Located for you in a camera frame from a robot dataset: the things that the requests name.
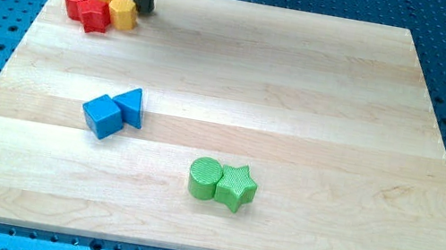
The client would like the yellow hexagon block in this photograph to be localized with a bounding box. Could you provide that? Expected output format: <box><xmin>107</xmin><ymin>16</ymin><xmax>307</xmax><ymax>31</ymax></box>
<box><xmin>108</xmin><ymin>0</ymin><xmax>137</xmax><ymax>30</ymax></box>

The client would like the green cylinder block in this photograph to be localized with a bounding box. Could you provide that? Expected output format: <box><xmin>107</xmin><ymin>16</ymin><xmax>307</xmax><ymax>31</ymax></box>
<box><xmin>187</xmin><ymin>157</ymin><xmax>223</xmax><ymax>201</ymax></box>

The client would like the green star block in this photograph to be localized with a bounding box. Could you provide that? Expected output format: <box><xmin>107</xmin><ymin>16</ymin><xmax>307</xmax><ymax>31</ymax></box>
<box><xmin>213</xmin><ymin>164</ymin><xmax>258</xmax><ymax>213</ymax></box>

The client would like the blue triangle block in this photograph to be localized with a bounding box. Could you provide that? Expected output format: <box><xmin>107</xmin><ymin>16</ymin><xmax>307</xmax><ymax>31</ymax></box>
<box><xmin>113</xmin><ymin>88</ymin><xmax>143</xmax><ymax>129</ymax></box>

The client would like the light wooden board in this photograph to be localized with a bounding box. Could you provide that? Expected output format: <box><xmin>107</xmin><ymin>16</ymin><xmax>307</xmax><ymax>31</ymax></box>
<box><xmin>0</xmin><ymin>0</ymin><xmax>446</xmax><ymax>250</ymax></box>

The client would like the blue cube block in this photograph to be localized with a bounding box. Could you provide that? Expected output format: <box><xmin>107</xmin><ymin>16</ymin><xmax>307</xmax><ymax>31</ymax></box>
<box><xmin>82</xmin><ymin>94</ymin><xmax>123</xmax><ymax>140</ymax></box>

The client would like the red star block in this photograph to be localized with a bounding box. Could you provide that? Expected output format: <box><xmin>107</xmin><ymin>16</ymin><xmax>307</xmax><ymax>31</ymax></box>
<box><xmin>77</xmin><ymin>0</ymin><xmax>111</xmax><ymax>33</ymax></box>

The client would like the red cylinder block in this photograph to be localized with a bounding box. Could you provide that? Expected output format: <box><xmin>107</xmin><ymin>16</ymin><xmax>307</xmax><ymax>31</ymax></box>
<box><xmin>59</xmin><ymin>0</ymin><xmax>90</xmax><ymax>23</ymax></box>

